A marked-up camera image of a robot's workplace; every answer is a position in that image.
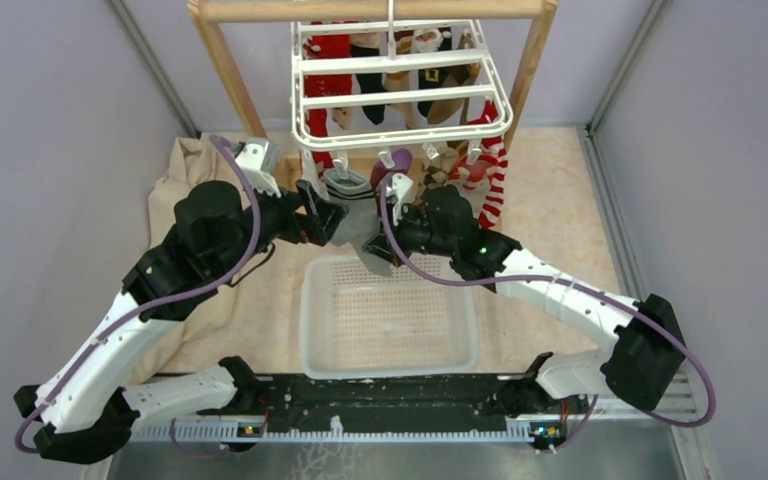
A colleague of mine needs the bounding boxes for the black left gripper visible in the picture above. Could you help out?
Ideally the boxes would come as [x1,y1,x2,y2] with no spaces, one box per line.
[214,173,349,278]

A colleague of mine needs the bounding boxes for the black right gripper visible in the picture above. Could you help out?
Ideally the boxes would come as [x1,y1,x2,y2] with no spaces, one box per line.
[362,200,456,269]

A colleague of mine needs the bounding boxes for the grey striped sock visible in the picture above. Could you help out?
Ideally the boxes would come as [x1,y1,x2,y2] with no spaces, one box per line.
[323,168,392,276]

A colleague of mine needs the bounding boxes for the white perforated plastic basket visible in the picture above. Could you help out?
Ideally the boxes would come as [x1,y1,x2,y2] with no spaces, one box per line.
[299,255,479,380]

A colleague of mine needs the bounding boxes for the maroon purple sock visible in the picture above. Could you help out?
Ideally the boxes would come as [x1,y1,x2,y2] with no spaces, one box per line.
[369,148,413,191]

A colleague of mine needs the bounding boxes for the brown argyle sock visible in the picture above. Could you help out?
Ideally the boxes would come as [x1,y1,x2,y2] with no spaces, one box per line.
[419,147,461,194]

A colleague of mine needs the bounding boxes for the white plastic clip hanger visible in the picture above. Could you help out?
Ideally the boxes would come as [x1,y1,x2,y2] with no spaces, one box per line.
[324,26,500,138]

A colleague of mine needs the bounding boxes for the wooden hanger rack frame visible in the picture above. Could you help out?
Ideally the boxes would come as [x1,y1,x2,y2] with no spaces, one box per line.
[188,1,558,159]

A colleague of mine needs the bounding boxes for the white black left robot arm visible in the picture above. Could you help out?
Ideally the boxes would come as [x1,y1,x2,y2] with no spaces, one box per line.
[14,181,348,465]

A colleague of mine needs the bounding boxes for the beige crumpled cloth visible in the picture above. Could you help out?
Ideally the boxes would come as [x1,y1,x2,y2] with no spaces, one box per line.
[122,137,306,387]

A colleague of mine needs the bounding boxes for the red white striped sock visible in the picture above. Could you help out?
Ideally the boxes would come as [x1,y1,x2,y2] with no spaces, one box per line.
[448,135,509,228]

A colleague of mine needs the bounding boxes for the red christmas sock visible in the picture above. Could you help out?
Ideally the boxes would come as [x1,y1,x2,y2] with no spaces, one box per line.
[303,35,352,177]

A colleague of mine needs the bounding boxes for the black santa belt sock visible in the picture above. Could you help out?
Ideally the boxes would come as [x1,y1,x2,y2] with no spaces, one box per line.
[413,27,452,90]

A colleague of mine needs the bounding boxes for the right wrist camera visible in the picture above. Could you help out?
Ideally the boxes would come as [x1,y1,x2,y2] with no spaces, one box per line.
[384,173,415,226]

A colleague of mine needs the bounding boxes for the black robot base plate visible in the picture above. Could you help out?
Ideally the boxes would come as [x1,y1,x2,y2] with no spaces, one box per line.
[195,372,591,437]

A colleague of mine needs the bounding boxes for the white slotted cable duct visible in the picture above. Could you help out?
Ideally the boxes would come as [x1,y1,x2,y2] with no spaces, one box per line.
[131,418,534,443]

